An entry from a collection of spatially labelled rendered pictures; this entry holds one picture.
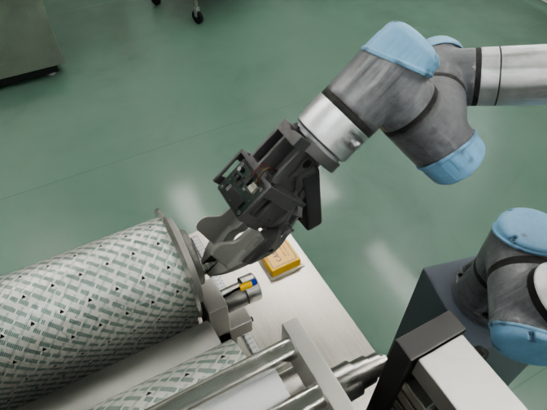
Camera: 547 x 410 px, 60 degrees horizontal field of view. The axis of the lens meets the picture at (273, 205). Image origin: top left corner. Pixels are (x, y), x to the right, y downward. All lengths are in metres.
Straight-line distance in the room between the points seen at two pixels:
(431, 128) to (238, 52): 2.99
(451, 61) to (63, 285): 0.53
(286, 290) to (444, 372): 0.67
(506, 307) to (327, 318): 0.33
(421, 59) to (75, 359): 0.49
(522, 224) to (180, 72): 2.72
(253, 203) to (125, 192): 2.04
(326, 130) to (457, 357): 0.27
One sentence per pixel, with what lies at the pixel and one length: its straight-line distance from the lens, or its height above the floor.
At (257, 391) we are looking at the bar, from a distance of 0.33.
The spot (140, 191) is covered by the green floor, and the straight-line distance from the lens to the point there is 2.50.
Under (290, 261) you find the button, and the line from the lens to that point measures 1.00.
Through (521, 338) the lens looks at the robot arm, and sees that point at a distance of 0.80.
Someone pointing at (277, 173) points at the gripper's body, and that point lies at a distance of 0.52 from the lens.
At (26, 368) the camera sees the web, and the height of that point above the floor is 1.26.
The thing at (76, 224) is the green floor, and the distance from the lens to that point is 2.45.
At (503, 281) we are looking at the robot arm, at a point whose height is 1.10.
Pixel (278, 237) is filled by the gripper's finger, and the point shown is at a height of 1.31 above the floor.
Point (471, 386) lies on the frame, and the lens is 0.35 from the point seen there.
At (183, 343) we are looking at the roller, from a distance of 0.58.
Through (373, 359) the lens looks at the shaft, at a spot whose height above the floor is 1.34.
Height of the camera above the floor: 1.74
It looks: 48 degrees down
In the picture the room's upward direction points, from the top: straight up
